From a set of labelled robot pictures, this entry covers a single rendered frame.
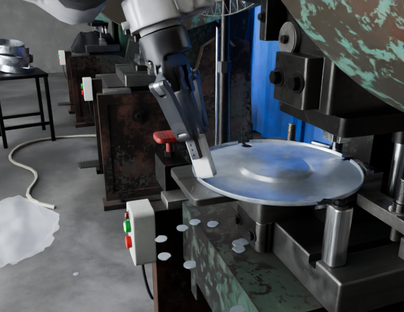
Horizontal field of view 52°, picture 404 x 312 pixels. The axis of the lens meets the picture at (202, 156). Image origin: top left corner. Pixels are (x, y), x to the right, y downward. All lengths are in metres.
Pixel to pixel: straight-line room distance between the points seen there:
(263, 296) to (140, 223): 0.37
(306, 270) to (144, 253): 0.42
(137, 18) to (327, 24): 0.36
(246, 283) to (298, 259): 0.09
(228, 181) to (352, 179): 0.20
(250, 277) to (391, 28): 0.50
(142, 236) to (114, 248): 1.05
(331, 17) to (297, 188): 0.40
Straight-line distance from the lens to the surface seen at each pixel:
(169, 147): 1.00
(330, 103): 0.66
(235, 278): 0.68
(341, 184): 0.70
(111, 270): 1.85
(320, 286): 0.64
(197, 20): 2.00
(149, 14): 0.61
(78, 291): 1.77
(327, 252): 0.62
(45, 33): 7.20
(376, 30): 0.28
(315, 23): 0.33
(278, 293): 0.66
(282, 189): 0.65
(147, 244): 0.95
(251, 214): 0.73
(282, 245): 0.71
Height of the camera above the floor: 1.05
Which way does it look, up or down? 20 degrees down
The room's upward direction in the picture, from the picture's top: straight up
